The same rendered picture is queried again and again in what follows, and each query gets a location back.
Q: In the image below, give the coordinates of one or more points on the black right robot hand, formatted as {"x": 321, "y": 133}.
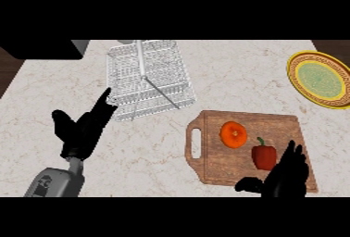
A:
{"x": 287, "y": 176}

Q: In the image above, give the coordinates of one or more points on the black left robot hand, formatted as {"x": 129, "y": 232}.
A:
{"x": 85, "y": 132}

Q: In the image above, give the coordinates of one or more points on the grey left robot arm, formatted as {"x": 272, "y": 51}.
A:
{"x": 56, "y": 182}

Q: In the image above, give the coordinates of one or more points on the red bell pepper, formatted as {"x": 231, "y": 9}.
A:
{"x": 263, "y": 155}

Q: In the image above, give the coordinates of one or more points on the brown wooden cutting board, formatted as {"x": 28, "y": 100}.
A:
{"x": 248, "y": 148}

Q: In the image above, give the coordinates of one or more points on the orange round fruit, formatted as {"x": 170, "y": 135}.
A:
{"x": 234, "y": 134}

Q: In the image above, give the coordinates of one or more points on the black appliance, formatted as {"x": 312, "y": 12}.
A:
{"x": 43, "y": 49}

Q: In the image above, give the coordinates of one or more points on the yellow rimmed green plate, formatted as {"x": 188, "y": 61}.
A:
{"x": 319, "y": 79}

